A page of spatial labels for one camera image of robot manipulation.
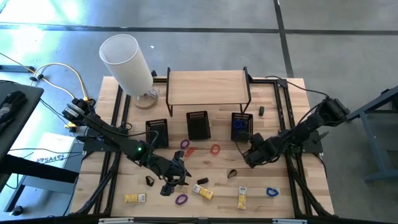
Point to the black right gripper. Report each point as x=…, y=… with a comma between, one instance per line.
x=264, y=152

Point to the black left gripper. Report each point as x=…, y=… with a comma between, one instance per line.
x=168, y=169

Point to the yellow crayon box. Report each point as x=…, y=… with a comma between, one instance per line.
x=203, y=192
x=242, y=200
x=133, y=198

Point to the small black block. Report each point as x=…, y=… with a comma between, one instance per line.
x=261, y=111

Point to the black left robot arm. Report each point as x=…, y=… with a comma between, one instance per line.
x=102, y=130

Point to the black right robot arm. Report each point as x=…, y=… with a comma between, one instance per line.
x=311, y=124

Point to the black desk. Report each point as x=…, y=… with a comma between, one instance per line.
x=29, y=104

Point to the black plastic mesh basket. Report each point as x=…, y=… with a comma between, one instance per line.
x=198, y=126
x=236, y=136
x=161, y=137

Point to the white label plate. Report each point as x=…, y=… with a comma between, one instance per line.
x=116, y=220
x=289, y=221

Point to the wooden shelf riser black legs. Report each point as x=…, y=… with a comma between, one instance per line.
x=206, y=87

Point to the white shade table lamp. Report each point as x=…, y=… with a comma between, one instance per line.
x=124, y=62

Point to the white printed cardboard box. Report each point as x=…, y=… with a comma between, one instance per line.
x=53, y=146

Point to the black glove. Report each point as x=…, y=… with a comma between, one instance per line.
x=11, y=105

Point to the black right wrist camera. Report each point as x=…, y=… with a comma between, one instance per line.
x=257, y=139

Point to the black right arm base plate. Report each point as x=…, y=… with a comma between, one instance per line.
x=314, y=146

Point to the black aluminium extrusion frame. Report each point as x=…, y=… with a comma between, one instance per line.
x=267, y=80

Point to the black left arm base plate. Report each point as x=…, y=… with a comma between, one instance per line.
x=88, y=145

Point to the grey blue metal table frame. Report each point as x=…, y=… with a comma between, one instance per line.
x=369, y=146

